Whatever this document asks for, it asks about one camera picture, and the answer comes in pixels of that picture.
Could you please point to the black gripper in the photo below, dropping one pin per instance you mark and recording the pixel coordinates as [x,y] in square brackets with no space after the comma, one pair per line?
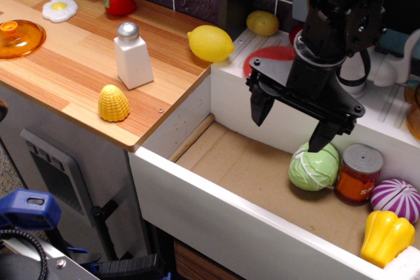
[308,84]

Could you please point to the yellow toy corn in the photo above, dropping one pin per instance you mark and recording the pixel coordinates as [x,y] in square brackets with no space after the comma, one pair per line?
[113,105]

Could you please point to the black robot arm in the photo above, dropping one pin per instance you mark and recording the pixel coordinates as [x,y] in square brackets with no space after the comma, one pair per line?
[333,31]

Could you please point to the red toy plate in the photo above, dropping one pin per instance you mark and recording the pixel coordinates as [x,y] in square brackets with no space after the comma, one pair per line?
[281,53]

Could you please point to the green toy cabbage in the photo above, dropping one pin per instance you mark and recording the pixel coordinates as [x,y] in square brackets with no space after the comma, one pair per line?
[314,171]

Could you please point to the orange toy soup can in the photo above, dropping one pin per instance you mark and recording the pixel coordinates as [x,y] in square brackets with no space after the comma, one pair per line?
[358,173]

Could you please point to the red toy apple half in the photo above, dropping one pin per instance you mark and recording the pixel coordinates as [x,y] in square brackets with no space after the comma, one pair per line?
[293,33]

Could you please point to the yellow toy potato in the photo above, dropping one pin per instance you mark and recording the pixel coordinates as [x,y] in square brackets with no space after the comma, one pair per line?
[262,23]

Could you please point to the grey toy faucet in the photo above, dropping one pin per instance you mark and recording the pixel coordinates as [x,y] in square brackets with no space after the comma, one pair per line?
[382,70]

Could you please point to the yellow toy lemon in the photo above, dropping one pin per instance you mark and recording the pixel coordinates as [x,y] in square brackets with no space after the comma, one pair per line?
[210,43]

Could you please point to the orange transparent pot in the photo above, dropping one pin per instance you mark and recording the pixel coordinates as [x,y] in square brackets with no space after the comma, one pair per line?
[411,95]

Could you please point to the purple striped toy onion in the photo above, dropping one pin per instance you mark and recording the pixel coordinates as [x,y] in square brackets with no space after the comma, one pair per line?
[397,196]

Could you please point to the yellow toy bell pepper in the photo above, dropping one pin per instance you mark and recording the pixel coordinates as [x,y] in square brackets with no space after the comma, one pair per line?
[386,236]

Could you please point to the white salt shaker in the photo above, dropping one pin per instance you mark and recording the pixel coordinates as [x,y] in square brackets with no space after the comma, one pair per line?
[132,58]

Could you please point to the white sponge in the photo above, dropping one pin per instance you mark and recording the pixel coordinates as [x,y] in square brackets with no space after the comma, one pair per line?
[405,265]

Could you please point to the red toy strawberry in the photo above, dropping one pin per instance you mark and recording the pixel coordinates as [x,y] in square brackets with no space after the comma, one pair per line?
[120,7]

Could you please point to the grey toy oven door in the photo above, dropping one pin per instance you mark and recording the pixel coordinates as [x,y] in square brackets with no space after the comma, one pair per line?
[62,177]

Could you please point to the toy fried egg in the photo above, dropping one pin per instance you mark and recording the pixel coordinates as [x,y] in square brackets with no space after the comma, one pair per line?
[58,11]

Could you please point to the blue clamp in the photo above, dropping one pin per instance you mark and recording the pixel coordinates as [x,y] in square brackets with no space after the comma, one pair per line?
[30,210]

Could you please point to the orange transparent pot lid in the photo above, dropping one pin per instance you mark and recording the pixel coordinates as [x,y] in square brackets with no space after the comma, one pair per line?
[20,38]

